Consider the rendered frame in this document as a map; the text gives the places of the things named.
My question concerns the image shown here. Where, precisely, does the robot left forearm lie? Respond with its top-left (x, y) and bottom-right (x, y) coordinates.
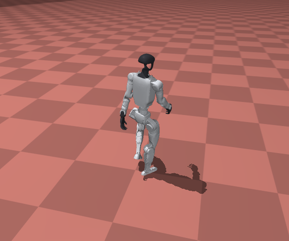
top-left (120, 95), bottom-right (130, 115)

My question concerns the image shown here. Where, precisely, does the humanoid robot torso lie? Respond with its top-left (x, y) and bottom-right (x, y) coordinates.
top-left (133, 71), bottom-right (156, 125)

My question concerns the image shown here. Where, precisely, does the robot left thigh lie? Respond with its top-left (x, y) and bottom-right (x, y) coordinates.
top-left (129, 107), bottom-right (145, 131)

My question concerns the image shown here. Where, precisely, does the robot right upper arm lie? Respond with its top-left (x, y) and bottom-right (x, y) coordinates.
top-left (151, 79), bottom-right (164, 104)

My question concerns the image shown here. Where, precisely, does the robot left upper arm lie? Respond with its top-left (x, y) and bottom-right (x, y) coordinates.
top-left (125, 72), bottom-right (136, 98)

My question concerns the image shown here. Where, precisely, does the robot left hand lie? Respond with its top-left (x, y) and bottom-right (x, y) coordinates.
top-left (120, 111), bottom-right (127, 130)

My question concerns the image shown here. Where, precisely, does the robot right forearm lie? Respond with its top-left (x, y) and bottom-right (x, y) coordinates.
top-left (161, 98), bottom-right (171, 110)

